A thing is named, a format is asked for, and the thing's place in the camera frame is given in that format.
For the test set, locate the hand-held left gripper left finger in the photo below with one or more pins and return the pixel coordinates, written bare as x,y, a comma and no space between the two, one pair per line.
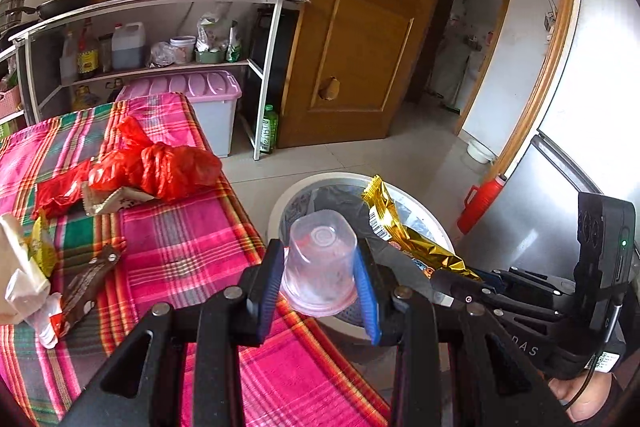
267,287

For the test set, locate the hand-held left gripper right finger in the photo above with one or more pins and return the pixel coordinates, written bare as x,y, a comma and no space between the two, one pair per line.
367,297

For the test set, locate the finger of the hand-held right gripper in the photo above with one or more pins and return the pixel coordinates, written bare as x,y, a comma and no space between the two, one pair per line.
530,279
450,287

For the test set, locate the clear plastic cup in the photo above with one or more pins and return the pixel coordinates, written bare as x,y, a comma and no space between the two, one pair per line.
320,257

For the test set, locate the gold snack wrapper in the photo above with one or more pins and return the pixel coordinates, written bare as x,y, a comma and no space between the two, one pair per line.
385,217

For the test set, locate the white round trash bin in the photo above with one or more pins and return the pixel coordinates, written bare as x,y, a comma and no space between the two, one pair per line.
300,194

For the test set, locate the red plastic bag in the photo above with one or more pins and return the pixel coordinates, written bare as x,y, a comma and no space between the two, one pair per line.
170,167

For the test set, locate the beige printed snack wrapper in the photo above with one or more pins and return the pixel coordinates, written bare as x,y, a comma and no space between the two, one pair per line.
110,202

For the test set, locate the brown snack wrapper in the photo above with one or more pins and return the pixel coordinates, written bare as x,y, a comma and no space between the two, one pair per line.
87,282

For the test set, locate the small white red packet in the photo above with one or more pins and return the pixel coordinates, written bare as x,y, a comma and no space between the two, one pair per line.
47,327

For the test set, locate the yellow snack wrapper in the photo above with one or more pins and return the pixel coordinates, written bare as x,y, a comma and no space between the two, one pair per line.
42,252

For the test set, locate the red snack wrapper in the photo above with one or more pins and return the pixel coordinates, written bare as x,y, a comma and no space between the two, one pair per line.
60,192

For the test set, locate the white paper bag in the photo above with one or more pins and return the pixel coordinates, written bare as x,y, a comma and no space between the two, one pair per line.
15,267

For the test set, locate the person's right hand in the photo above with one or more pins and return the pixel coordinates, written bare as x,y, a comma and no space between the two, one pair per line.
575,394

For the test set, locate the red thermos flask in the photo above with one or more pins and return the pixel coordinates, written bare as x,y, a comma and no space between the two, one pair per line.
480,207

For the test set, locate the pink green plaid tablecloth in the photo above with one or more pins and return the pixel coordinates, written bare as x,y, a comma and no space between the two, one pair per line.
190,232

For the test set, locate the translucent grey bin liner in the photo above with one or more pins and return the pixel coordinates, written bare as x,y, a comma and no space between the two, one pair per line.
330,199

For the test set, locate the white basin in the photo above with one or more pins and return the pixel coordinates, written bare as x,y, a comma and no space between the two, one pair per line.
481,153

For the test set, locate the silver refrigerator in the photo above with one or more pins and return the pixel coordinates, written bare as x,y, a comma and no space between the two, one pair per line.
575,117

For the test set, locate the green plastic bottle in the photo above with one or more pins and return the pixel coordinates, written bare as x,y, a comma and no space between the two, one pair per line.
268,132

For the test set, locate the pink lid storage box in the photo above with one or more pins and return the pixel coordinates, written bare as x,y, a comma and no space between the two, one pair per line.
200,87

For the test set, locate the green bowl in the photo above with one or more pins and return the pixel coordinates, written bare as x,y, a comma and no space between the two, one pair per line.
210,57

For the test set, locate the green white sachet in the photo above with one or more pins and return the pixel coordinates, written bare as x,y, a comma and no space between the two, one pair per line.
233,44

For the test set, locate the white lidded tub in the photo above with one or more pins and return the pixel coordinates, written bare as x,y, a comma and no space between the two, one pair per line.
182,51

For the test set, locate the clear plastic food bag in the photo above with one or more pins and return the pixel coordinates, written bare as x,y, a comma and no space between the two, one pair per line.
161,55

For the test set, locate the white food packet bag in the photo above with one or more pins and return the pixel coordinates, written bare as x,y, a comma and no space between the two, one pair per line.
212,32

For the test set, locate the wooden door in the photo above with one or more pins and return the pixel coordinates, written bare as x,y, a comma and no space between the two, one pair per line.
360,32

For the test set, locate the white jug of dark liquid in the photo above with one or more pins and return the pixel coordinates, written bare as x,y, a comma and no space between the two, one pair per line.
128,49

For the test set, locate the yellow label oil bottle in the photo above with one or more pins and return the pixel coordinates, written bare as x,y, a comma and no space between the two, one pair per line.
88,57

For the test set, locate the clear plastic bottle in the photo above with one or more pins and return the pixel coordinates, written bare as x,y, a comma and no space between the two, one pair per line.
69,62

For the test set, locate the white metal shelf rack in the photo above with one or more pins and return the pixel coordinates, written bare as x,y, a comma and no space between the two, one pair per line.
150,3

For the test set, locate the pink woven basket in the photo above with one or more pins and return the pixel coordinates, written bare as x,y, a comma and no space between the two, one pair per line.
10,102

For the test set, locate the black frying pan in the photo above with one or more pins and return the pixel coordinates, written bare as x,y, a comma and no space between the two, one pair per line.
65,2

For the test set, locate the small white shelf rack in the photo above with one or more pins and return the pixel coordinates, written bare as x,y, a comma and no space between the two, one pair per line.
6,53

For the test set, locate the steel steamer pot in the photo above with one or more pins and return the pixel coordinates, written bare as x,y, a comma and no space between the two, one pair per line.
12,7

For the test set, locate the wooden door frame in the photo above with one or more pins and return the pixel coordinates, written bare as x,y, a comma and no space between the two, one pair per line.
550,57

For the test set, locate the metal wall rack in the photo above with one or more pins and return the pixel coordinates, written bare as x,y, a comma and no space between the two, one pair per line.
551,14

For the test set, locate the dark inner door frame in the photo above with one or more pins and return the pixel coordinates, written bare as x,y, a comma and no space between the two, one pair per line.
507,7

